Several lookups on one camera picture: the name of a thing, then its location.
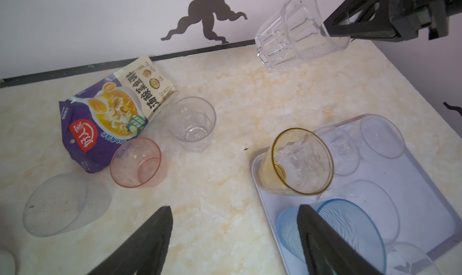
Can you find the clear ribbed glass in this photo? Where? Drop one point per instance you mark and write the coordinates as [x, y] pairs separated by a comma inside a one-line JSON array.
[[407, 259], [373, 200]]

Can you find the lilac plastic tray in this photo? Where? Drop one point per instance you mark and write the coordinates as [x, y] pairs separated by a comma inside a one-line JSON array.
[[428, 221]]

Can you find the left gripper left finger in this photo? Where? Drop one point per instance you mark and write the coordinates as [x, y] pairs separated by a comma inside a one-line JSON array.
[[145, 251]]

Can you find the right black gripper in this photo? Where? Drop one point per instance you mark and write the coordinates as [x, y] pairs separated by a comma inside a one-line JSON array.
[[392, 20]]

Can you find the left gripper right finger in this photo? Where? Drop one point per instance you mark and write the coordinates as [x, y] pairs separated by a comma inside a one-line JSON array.
[[325, 251]]

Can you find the clear glass back row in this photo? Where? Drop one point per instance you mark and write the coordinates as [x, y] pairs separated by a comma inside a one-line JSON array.
[[297, 34]]

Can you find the purple snack bag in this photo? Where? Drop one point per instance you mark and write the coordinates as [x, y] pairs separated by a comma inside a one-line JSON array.
[[98, 120]]

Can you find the yellow tall glass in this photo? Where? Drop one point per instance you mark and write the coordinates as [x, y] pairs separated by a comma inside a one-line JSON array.
[[297, 163]]

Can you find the blue tall glass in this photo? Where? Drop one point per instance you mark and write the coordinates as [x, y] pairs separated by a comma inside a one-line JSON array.
[[347, 219]]

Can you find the pink small glass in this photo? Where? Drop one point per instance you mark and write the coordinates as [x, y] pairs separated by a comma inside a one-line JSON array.
[[138, 164]]

